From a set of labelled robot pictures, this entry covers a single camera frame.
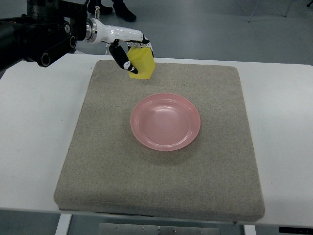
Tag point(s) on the beige felt mat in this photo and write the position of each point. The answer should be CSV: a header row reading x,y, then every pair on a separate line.
x,y
214,178

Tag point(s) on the black shoes of person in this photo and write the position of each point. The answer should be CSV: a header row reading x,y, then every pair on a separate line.
x,y
118,6

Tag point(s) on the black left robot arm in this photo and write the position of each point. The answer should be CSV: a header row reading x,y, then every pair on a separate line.
x,y
49,30

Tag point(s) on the chair legs background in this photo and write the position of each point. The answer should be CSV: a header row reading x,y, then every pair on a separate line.
x,y
283,9

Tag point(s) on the white table leg left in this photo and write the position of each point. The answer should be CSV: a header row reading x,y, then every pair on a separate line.
x,y
63,224

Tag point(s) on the pink plate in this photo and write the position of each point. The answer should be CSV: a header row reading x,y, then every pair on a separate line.
x,y
165,122

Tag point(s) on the black label plate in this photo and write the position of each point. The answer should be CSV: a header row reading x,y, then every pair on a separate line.
x,y
296,230

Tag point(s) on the metal base plate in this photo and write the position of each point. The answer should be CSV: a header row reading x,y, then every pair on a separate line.
x,y
132,229

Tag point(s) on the yellow foam block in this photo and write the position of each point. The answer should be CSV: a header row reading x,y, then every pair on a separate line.
x,y
142,59

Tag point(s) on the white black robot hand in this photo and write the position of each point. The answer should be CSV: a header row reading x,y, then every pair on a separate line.
x,y
97,32

